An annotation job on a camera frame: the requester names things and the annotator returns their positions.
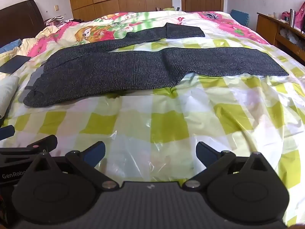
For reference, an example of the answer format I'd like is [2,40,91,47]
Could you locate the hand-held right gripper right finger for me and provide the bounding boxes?
[182,141,274,191]

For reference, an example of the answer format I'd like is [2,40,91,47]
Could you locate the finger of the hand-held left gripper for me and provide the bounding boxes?
[26,135,58,153]
[0,125,15,141]

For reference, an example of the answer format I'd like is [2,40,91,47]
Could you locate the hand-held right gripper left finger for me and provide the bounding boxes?
[22,141,118,191]

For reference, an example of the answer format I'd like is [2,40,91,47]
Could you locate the dark grey pants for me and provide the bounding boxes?
[22,23,289,107]

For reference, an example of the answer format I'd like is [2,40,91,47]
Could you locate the white pillow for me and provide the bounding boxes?
[0,76,20,119]

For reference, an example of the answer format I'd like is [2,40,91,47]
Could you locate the black flat tablet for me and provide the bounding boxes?
[0,55,31,74]

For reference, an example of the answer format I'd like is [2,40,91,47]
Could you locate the blue cloth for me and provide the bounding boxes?
[0,40,23,53]

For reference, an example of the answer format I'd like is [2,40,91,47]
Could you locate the dark wooden headboard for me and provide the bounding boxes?
[0,0,45,48]

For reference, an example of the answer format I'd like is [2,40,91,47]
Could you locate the cartoon printed quilt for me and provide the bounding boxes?
[0,11,271,62]

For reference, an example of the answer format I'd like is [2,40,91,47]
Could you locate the black and white striped bag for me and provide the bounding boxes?
[44,16,65,26]

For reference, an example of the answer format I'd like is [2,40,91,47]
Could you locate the wooden desk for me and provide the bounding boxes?
[256,12,305,65]

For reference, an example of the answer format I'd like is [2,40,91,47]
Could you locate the blue foam mat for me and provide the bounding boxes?
[231,10,250,27]

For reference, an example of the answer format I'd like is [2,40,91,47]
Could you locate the white plastic bags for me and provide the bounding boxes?
[279,27,301,44]

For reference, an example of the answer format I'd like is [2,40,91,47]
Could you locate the pink bag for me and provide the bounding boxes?
[282,10,305,32]

